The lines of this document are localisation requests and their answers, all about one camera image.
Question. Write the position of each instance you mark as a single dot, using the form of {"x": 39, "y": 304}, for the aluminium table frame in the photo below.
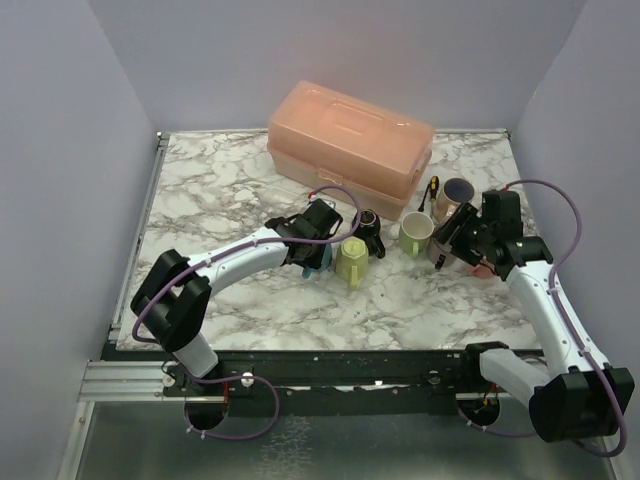
{"x": 209, "y": 187}

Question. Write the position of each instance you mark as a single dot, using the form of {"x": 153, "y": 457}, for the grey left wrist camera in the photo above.
{"x": 331, "y": 204}

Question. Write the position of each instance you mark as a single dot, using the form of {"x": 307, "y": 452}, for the salmon pink mug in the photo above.
{"x": 483, "y": 271}

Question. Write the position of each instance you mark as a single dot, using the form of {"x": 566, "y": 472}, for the translucent pink plastic toolbox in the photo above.
{"x": 319, "y": 136}

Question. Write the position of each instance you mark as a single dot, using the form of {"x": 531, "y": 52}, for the blue mug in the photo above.
{"x": 318, "y": 262}

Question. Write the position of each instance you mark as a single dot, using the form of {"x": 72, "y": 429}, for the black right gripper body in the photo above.
{"x": 470, "y": 240}

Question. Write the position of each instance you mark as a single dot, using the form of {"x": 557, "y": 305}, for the purple mug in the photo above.
{"x": 439, "y": 254}

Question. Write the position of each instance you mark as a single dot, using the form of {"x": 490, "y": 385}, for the orange black screwdriver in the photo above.
{"x": 430, "y": 195}

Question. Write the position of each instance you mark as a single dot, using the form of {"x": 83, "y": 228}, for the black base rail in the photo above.
{"x": 315, "y": 383}

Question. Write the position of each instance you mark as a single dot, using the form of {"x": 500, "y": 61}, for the light green round mug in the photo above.
{"x": 415, "y": 232}

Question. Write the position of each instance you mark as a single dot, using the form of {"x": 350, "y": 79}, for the black mug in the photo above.
{"x": 368, "y": 229}

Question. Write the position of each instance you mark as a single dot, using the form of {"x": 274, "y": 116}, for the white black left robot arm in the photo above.
{"x": 173, "y": 298}

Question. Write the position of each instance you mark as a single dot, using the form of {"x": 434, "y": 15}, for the iridescent beige mug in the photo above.
{"x": 452, "y": 194}

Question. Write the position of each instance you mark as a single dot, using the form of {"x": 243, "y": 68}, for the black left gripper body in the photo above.
{"x": 313, "y": 258}

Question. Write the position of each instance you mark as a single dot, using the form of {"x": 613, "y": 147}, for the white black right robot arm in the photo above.
{"x": 580, "y": 395}

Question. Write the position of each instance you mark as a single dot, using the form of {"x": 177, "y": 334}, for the green faceted mug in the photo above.
{"x": 352, "y": 262}

